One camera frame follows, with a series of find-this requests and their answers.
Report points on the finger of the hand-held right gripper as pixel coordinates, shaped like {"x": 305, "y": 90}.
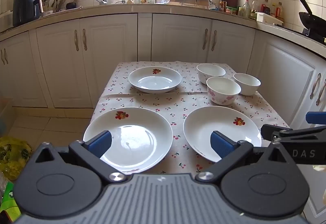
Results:
{"x": 315, "y": 117}
{"x": 280, "y": 132}

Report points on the row of condiment bottles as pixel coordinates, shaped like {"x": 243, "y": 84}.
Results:
{"x": 246, "y": 9}

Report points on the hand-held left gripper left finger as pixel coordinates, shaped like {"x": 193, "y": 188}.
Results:
{"x": 100, "y": 142}

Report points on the cherry print tablecloth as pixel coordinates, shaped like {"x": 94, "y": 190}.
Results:
{"x": 173, "y": 104}

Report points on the white plastic tray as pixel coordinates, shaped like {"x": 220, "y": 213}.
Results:
{"x": 268, "y": 18}

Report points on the beige kitchen countertop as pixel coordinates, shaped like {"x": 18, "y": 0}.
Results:
{"x": 178, "y": 9}

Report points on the white bowl pink floral print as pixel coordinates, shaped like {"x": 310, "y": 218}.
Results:
{"x": 222, "y": 91}

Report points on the white plate with fruit print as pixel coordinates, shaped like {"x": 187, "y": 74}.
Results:
{"x": 203, "y": 124}
{"x": 152, "y": 81}
{"x": 132, "y": 137}

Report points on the black air fryer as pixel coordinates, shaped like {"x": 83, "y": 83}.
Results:
{"x": 24, "y": 6}

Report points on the black wok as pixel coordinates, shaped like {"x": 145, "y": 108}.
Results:
{"x": 312, "y": 20}

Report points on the plain white bowl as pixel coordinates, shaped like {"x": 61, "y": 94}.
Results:
{"x": 246, "y": 84}

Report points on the yellow plastic bag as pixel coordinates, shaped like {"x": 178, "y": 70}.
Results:
{"x": 12, "y": 155}

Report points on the gas stove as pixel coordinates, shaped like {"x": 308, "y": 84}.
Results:
{"x": 318, "y": 37}

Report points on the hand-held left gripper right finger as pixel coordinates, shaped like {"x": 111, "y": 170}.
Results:
{"x": 220, "y": 143}

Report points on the white bowl faint floral print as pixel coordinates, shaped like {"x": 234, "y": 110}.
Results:
{"x": 210, "y": 72}

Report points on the green packet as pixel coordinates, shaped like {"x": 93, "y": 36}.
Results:
{"x": 7, "y": 198}

